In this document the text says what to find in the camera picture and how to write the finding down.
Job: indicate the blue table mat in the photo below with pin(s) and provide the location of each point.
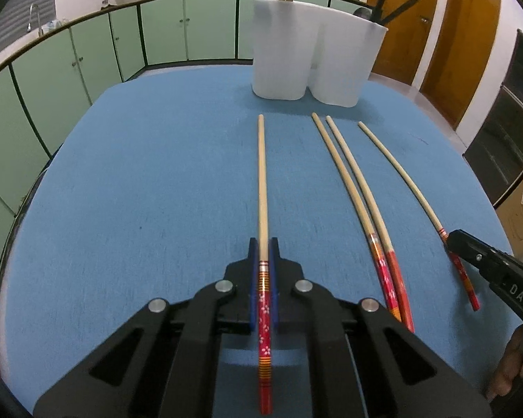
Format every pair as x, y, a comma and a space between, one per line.
157, 183

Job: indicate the steel kettle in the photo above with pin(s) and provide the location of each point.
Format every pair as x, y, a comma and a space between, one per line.
107, 2

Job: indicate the metal sink faucet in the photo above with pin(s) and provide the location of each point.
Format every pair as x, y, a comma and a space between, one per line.
39, 28

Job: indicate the person's right hand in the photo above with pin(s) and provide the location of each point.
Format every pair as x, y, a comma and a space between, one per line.
507, 374

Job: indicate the grey window blind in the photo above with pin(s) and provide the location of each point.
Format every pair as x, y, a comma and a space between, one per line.
8, 17

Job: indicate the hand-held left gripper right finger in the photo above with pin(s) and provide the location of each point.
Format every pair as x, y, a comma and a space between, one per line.
275, 309

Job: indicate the green base cabinets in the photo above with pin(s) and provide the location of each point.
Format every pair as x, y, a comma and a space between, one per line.
48, 74

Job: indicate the dark glass cabinet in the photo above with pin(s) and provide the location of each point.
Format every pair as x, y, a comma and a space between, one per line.
510, 139

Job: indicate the metal spoon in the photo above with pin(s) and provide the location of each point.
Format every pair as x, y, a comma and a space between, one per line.
362, 13

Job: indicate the white double utensil holder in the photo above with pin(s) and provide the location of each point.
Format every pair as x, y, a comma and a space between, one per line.
283, 52

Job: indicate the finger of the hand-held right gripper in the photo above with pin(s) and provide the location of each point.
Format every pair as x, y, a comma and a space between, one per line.
462, 244

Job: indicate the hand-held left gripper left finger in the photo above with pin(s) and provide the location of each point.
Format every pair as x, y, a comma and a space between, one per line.
253, 309

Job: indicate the brown wooden door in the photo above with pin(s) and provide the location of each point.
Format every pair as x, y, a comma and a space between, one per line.
422, 43
466, 52

